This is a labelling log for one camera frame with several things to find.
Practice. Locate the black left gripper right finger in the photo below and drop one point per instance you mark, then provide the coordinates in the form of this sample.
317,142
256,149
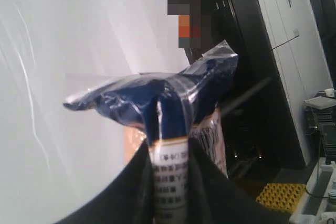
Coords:
213,198

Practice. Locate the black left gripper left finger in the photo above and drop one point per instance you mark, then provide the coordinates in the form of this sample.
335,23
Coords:
128,199

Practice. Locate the noodle pack black ends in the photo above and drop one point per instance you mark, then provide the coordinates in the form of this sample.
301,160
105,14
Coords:
168,108

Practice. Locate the yellow tactile floor mat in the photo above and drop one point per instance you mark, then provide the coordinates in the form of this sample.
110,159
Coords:
281,197

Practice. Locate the cluttered side desk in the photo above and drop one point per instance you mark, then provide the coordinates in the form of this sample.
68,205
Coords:
318,200

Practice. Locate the white backdrop curtain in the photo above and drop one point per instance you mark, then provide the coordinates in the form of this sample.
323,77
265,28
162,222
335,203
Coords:
53,161

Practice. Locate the white cabinet doors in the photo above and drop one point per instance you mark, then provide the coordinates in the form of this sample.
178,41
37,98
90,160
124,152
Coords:
300,59

